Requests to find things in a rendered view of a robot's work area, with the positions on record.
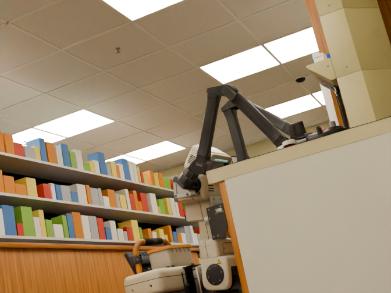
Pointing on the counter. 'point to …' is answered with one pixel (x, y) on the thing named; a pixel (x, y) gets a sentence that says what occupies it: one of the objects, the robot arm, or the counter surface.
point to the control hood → (323, 71)
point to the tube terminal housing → (360, 62)
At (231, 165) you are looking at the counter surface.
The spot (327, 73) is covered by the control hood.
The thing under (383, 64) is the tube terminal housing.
